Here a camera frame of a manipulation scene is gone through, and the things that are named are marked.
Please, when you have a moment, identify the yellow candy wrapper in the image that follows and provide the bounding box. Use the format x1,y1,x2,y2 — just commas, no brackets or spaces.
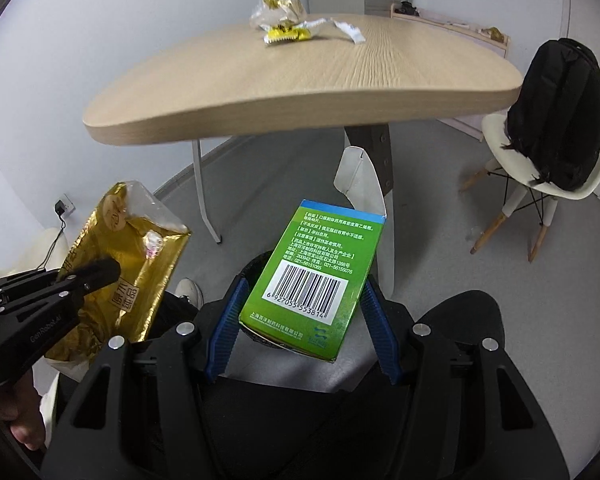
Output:
264,25,317,47

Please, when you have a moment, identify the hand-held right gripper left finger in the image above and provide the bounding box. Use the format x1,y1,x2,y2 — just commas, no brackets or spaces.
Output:
45,277,250,480

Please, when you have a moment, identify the green cardboard box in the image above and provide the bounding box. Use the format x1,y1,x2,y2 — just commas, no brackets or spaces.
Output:
238,146,388,363

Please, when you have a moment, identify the white chair with wooden legs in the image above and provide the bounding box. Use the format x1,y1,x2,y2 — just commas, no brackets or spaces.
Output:
459,112,600,263

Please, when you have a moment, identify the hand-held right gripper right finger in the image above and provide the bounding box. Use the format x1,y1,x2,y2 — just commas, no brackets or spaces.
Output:
359,279,572,480

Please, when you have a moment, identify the gold foil snack bag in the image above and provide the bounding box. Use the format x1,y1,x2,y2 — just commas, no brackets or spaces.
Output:
45,180,193,378

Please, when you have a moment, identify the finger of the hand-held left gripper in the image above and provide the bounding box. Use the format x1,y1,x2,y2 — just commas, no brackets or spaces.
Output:
0,269,63,302
0,258,122,321

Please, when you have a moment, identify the pale pink cabinet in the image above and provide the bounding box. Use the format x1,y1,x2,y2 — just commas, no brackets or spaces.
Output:
390,1,511,143

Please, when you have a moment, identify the black-lined waste bin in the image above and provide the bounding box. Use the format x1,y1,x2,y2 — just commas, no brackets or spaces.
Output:
237,249,301,348

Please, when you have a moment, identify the black backpack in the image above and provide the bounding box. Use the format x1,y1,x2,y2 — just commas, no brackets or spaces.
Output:
500,37,600,192

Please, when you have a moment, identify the person's left white shoe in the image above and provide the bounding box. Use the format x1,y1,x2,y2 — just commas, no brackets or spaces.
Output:
174,277,203,311

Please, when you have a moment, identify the clear bag of yellow candies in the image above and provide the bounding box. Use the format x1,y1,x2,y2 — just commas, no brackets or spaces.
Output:
250,0,308,31

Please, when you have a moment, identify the wooden table with white legs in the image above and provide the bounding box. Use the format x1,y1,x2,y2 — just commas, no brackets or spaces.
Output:
82,12,525,296

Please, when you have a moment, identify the white paper strip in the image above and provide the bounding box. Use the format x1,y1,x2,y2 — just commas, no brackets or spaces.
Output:
300,16,365,46

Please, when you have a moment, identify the black charger with cable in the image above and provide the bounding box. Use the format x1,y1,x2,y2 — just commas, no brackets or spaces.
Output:
42,201,69,272

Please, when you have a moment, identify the person's left hand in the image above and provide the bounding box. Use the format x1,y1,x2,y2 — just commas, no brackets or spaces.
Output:
0,367,47,454

